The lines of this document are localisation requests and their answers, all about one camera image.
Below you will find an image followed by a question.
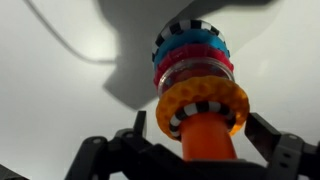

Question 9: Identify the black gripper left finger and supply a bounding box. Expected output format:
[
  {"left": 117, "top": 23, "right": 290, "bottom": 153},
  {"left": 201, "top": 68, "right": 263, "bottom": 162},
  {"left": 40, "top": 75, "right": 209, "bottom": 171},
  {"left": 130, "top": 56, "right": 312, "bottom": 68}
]
[{"left": 64, "top": 110, "right": 188, "bottom": 180}]

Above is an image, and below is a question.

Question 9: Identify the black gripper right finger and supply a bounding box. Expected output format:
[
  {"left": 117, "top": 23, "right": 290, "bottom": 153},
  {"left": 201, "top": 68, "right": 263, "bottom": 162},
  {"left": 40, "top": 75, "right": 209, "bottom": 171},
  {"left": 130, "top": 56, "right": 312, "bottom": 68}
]
[{"left": 244, "top": 112, "right": 320, "bottom": 180}]

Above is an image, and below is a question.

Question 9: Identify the orange stacking post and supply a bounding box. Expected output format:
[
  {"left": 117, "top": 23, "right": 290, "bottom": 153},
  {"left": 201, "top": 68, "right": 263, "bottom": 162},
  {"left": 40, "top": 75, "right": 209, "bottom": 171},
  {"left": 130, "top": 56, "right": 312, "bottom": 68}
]
[{"left": 179, "top": 112, "right": 238, "bottom": 163}]

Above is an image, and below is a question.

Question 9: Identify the yellow dimpled ring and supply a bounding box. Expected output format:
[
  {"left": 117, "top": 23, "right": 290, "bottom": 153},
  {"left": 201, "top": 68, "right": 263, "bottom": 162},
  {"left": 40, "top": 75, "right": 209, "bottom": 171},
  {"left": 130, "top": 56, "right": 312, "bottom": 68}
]
[{"left": 155, "top": 75, "right": 251, "bottom": 141}]

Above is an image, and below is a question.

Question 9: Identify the clear plastic ring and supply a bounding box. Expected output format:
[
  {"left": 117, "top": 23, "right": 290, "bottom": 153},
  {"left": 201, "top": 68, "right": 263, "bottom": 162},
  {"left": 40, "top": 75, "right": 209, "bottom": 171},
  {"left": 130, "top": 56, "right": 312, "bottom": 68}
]
[{"left": 157, "top": 56, "right": 236, "bottom": 98}]

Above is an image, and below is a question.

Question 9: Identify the red ribbed ring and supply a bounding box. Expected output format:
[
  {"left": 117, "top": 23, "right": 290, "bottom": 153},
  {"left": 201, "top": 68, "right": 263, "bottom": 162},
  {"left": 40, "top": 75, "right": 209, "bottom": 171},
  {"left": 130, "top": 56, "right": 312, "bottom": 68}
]
[{"left": 152, "top": 43, "right": 235, "bottom": 88}]

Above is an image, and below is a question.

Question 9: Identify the blue ring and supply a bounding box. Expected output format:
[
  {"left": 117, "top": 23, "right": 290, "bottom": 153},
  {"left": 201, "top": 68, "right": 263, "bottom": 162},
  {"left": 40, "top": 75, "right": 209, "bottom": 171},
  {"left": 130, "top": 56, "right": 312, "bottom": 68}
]
[{"left": 152, "top": 28, "right": 231, "bottom": 70}]

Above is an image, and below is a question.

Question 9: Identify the large black white striped ring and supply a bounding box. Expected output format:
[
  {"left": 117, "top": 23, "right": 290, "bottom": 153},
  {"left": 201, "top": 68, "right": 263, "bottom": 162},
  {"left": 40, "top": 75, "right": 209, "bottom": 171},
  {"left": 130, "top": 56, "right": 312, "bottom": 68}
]
[{"left": 151, "top": 18, "right": 227, "bottom": 63}]

